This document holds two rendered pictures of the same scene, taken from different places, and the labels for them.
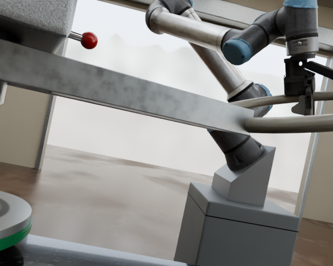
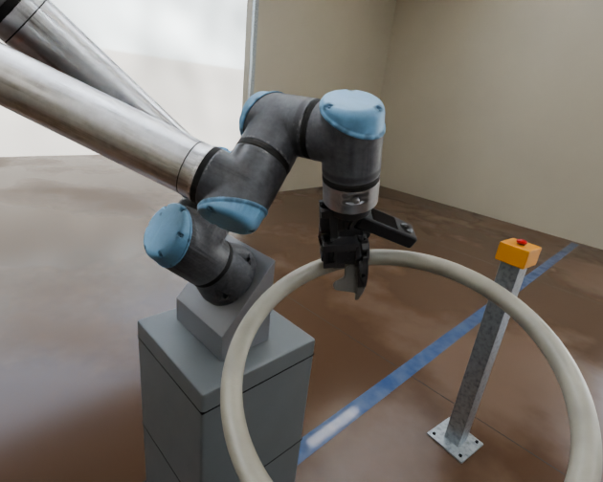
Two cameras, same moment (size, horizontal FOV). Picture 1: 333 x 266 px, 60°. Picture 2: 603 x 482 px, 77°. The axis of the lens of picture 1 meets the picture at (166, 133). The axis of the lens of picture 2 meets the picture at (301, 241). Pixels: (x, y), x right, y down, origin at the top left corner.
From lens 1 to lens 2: 0.66 m
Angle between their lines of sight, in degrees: 44
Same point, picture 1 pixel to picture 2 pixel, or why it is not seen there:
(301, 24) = (362, 168)
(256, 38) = (271, 185)
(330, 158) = not seen: hidden behind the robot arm
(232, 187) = (225, 342)
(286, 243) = (302, 373)
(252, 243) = (266, 399)
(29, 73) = not seen: outside the picture
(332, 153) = not seen: hidden behind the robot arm
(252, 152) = (242, 278)
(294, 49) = (346, 207)
